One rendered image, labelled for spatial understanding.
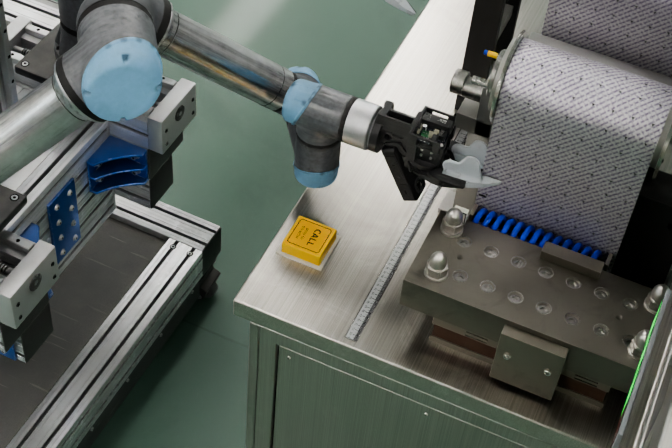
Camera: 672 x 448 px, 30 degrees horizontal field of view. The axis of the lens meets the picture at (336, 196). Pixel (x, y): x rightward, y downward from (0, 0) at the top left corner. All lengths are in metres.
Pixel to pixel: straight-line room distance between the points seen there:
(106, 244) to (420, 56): 0.96
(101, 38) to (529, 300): 0.74
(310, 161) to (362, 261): 0.19
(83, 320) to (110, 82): 1.14
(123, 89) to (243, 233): 1.51
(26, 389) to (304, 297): 0.93
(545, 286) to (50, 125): 0.78
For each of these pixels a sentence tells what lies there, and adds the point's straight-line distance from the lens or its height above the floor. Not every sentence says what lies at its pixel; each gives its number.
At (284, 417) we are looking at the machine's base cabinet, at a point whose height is 0.63.
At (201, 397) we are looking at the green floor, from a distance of 2.99.
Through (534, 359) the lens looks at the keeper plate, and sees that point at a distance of 1.89.
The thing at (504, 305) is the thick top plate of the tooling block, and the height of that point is 1.03.
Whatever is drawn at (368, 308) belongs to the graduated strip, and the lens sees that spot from 2.02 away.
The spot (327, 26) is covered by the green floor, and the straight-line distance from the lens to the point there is 3.93.
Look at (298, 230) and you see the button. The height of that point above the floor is 0.92.
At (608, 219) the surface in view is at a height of 1.10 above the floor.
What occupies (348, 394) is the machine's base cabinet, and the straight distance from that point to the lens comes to 2.07.
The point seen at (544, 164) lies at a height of 1.16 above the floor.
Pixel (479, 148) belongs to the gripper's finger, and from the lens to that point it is 1.96.
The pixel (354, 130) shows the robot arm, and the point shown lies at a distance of 1.96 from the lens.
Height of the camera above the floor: 2.48
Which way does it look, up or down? 47 degrees down
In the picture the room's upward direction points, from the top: 6 degrees clockwise
